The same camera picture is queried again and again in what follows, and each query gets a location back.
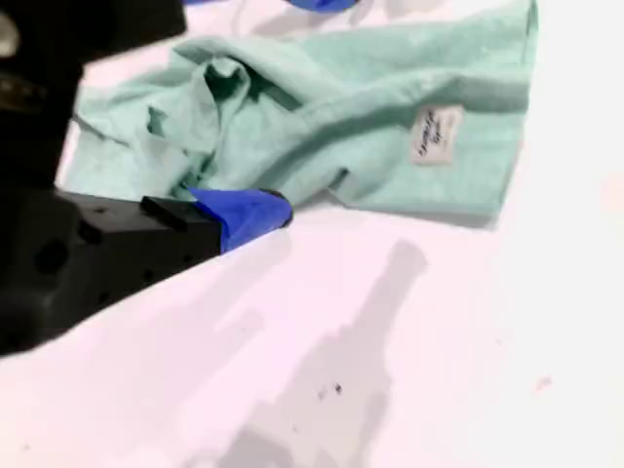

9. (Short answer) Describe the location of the pale green T-shirt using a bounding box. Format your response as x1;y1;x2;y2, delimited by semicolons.
61;0;541;229

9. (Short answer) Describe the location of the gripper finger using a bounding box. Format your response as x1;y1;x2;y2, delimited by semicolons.
285;0;362;15
140;202;294;292
140;187;289;231

